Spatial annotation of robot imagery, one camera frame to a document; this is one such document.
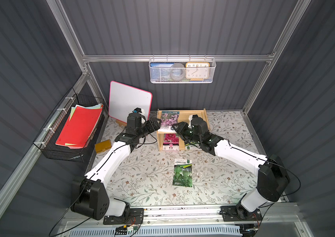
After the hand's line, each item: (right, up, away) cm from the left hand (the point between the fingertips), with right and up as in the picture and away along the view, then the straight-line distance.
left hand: (155, 122), depth 81 cm
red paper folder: (-36, -3, -11) cm, 37 cm away
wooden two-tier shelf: (+17, +5, +13) cm, 22 cm away
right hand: (+12, -2, -1) cm, 12 cm away
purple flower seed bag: (+7, +2, +6) cm, 10 cm away
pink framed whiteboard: (-24, +16, +21) cm, 36 cm away
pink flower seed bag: (+9, -13, +19) cm, 25 cm away
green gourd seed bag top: (+16, -30, +6) cm, 35 cm away
